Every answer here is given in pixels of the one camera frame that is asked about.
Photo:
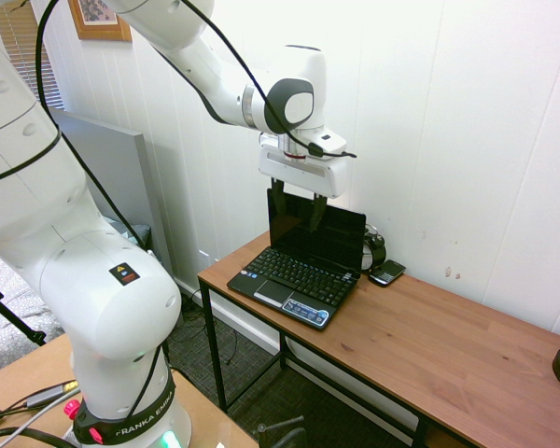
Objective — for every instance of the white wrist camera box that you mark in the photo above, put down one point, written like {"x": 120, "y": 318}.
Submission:
{"x": 330, "y": 140}

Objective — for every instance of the grey usb adapter plug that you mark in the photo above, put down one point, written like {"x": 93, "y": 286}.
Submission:
{"x": 46, "y": 396}

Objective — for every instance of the white wall outlet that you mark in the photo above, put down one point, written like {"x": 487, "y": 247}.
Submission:
{"x": 209, "y": 258}

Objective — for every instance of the grey flat panel board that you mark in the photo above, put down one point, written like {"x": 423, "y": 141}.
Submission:
{"x": 116, "y": 163}

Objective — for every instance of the black round alarm clock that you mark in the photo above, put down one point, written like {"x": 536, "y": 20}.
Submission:
{"x": 378, "y": 252}

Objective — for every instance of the black metal table clamp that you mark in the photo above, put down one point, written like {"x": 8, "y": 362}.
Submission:
{"x": 280, "y": 436}

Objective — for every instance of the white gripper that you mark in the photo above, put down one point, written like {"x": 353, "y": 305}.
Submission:
{"x": 326, "y": 176}

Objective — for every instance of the wooden desk with black frame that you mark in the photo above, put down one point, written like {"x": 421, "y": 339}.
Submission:
{"x": 424, "y": 336}

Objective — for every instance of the black keypad mobile phone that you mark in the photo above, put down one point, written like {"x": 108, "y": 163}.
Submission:
{"x": 386, "y": 272}

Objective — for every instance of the black laptop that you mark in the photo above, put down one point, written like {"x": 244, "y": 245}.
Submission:
{"x": 303, "y": 273}

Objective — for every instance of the white patterned bed cover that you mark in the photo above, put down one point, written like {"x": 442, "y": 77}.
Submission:
{"x": 9, "y": 350}

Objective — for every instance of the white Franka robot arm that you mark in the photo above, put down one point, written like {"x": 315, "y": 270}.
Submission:
{"x": 98, "y": 289}

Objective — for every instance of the wooden framed picture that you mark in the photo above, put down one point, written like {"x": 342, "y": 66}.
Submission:
{"x": 100, "y": 21}

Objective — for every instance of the black tripod leg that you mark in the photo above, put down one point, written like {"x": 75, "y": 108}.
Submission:
{"x": 14, "y": 317}

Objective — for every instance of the window blinds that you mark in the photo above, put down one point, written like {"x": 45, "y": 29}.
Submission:
{"x": 30, "y": 56}

